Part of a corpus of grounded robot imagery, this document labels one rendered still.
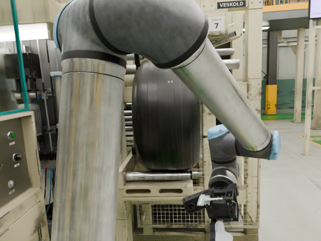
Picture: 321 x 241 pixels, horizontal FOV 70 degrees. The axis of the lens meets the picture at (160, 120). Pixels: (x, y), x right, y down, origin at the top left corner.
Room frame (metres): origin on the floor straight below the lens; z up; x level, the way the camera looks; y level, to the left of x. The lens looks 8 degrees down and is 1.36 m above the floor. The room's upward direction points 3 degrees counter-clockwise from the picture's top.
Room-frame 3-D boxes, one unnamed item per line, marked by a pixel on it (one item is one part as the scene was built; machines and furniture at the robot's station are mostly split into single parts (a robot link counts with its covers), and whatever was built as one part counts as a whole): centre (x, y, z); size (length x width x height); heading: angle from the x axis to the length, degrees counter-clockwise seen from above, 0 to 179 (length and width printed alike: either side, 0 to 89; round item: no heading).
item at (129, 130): (1.67, 0.21, 1.05); 0.20 x 0.15 x 0.30; 85
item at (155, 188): (1.13, 0.03, 0.84); 0.36 x 0.09 x 0.06; 85
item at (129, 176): (1.13, 0.03, 0.90); 0.35 x 0.05 x 0.05; 85
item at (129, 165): (1.29, 0.20, 0.90); 0.40 x 0.03 x 0.10; 175
